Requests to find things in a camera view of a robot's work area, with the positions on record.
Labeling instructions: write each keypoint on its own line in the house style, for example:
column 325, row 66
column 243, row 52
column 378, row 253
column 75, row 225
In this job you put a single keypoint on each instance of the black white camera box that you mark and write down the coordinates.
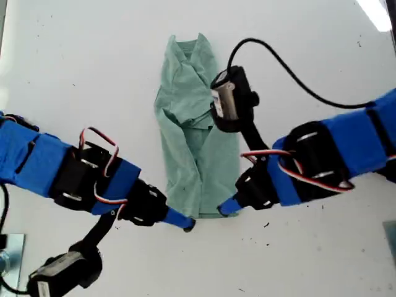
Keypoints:
column 238, row 99

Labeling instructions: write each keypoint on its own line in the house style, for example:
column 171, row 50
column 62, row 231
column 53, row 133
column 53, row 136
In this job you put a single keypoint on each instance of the steel post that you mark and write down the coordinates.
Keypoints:
column 3, row 261

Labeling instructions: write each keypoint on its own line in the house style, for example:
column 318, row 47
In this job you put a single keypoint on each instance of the black clamp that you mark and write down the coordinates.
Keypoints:
column 2, row 240

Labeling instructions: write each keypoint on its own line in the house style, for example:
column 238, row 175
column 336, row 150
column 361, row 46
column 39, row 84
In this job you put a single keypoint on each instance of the green t-shirt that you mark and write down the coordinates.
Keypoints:
column 176, row 102

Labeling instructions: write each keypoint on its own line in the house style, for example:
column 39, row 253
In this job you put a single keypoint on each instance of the shiny steel plate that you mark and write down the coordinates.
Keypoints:
column 15, row 256

